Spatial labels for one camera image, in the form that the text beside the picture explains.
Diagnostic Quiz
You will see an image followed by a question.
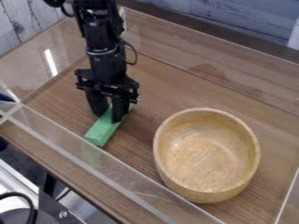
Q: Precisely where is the black metal table leg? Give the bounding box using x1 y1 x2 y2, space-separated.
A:
39 174 58 210

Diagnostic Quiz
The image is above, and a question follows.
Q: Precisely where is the green rectangular block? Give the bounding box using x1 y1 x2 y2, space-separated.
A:
85 107 121 147

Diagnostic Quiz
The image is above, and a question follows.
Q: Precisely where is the black cable on floor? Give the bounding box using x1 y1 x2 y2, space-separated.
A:
0 192 39 224

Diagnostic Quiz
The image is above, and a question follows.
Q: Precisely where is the brown wooden bowl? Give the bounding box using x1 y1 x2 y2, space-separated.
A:
154 108 261 204

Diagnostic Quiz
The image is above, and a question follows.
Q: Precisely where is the clear acrylic tray wall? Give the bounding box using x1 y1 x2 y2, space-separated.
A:
0 9 299 224

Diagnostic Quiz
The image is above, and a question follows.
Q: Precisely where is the blue object at left edge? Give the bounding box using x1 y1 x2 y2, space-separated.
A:
0 93 15 102

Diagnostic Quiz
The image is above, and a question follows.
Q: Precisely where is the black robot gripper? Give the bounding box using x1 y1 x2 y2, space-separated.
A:
75 47 139 123

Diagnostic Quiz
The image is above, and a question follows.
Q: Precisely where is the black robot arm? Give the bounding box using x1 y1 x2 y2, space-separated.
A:
43 0 139 123

